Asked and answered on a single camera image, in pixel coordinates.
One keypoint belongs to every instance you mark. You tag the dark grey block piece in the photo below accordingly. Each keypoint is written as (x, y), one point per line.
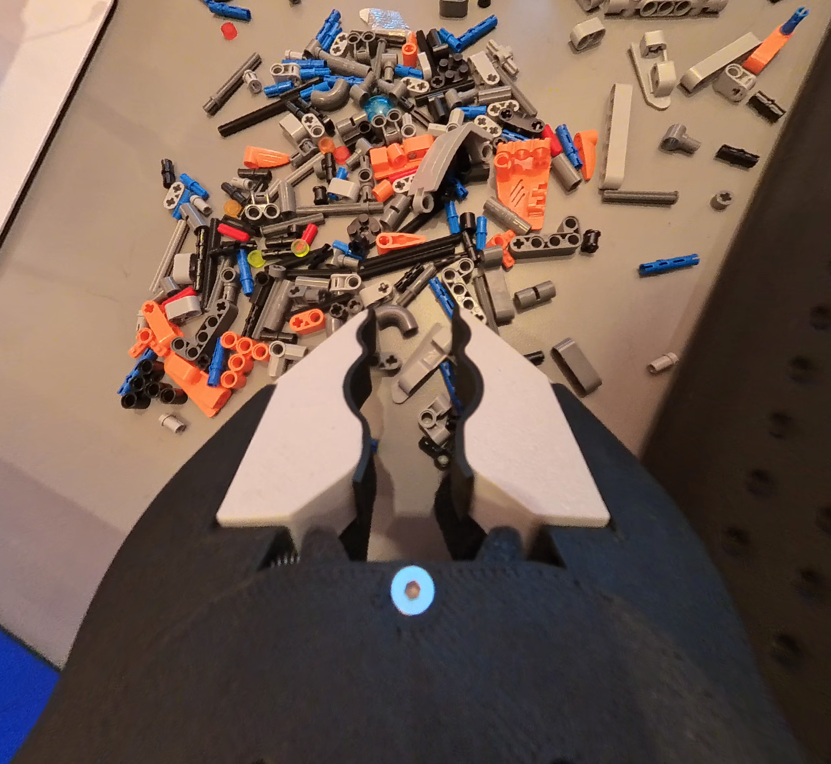
(575, 364)

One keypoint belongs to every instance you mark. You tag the pile of plastic building pieces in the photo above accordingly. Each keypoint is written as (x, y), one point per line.
(390, 193)

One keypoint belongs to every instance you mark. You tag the long grey angled beam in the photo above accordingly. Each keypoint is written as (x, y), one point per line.
(617, 135)

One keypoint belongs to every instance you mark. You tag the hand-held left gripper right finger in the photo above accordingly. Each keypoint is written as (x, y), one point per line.
(533, 453)

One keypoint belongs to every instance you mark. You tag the grey cylinder connector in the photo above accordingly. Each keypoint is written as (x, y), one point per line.
(534, 294)

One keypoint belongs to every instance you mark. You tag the black pin with grey connector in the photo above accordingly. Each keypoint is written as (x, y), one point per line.
(736, 83)

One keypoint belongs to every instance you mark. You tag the small light grey bush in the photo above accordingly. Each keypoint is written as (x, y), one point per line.
(172, 423)
(662, 362)

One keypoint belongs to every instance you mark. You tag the small orange piece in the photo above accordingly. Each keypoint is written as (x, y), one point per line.
(775, 44)

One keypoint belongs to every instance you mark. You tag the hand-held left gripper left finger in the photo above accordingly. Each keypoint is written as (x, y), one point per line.
(292, 453)

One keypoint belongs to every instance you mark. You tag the curved grey panel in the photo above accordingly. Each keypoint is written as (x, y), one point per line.
(649, 63)

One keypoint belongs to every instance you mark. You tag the grey T connector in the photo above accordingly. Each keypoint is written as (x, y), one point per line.
(675, 137)

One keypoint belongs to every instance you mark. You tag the grey straight beam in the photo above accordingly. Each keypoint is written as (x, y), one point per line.
(718, 63)

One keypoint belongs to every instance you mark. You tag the short light grey beam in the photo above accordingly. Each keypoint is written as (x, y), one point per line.
(587, 33)

